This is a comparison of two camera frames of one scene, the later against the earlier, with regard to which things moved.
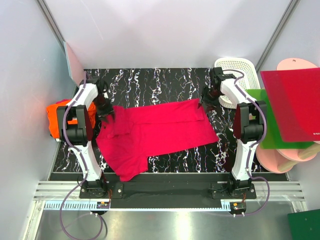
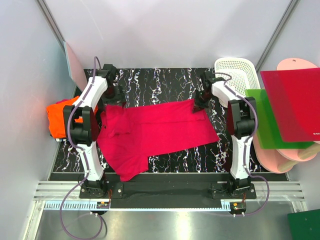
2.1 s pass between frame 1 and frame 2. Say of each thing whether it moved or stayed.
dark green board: stayed
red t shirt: stayed
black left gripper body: moved
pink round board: stayed
